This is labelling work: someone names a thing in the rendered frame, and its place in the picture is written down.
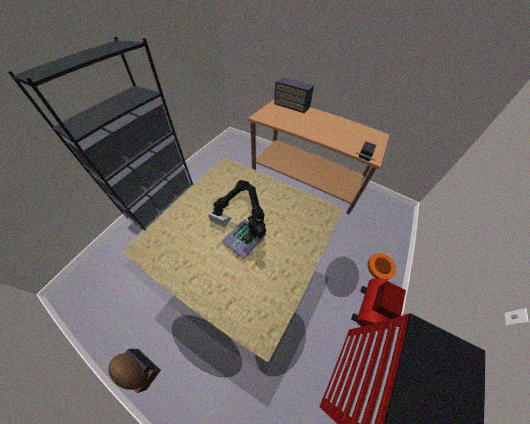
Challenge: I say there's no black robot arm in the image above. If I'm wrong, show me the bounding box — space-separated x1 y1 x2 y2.
212 180 266 238

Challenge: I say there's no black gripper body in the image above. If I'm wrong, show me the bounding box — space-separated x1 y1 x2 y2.
242 226 255 243

